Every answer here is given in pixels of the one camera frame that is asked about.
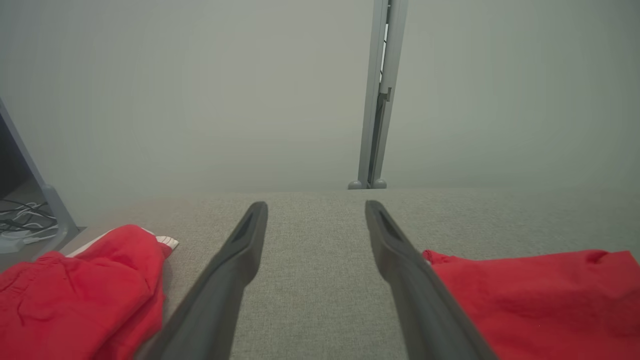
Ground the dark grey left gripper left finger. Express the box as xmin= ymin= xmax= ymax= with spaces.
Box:
xmin=135 ymin=201 xmax=269 ymax=360

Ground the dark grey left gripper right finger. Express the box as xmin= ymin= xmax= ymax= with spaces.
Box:
xmin=364 ymin=200 xmax=500 ymax=360

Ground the red shirt with white stripes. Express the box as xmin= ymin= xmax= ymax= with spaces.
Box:
xmin=0 ymin=224 xmax=640 ymax=360

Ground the white power strip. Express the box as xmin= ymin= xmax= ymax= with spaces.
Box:
xmin=0 ymin=235 xmax=32 ymax=255

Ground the white floor cable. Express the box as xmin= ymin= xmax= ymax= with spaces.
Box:
xmin=0 ymin=202 xmax=59 ymax=246

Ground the grey partition post with feet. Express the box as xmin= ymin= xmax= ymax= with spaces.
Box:
xmin=348 ymin=0 xmax=409 ymax=190

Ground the black floor cable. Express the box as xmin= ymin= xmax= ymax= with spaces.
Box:
xmin=0 ymin=199 xmax=57 ymax=234

